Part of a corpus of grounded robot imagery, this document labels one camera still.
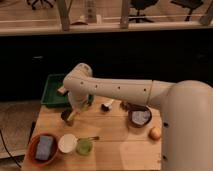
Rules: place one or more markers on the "blue sponge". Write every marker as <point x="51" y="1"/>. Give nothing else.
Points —
<point x="44" y="146"/>

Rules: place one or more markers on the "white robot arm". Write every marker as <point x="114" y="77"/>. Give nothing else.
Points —
<point x="186" y="110"/>

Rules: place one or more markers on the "red bowl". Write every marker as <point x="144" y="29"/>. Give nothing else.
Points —
<point x="31" y="152"/>

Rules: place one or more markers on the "office chair right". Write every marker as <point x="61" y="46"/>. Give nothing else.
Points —
<point x="190" y="4"/>

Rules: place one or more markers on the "yellow potato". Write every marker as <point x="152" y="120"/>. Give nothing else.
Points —
<point x="155" y="133"/>

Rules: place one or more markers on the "white handled brush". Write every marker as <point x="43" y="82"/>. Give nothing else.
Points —
<point x="107" y="105"/>

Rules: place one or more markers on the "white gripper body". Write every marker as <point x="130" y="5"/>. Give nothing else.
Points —
<point x="77" y="100"/>

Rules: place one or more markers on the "office chair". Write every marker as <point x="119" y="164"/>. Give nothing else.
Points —
<point x="139" y="5"/>
<point x="190" y="4"/>
<point x="32" y="3"/>

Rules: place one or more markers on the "office chair middle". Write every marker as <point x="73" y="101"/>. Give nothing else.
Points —
<point x="139" y="5"/>

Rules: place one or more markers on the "office chair left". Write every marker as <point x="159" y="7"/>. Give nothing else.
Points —
<point x="32" y="3"/>

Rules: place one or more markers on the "white cup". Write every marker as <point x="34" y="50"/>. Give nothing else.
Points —
<point x="67" y="143"/>

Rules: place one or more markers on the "small metal cup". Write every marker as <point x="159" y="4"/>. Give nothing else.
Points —
<point x="65" y="116"/>

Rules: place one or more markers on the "brown bowl with cloth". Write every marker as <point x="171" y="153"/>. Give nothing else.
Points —
<point x="139" y="117"/>

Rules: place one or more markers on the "green spoon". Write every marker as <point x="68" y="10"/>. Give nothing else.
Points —
<point x="85" y="145"/>

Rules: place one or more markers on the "green plastic tray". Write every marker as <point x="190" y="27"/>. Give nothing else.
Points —
<point x="51" y="98"/>

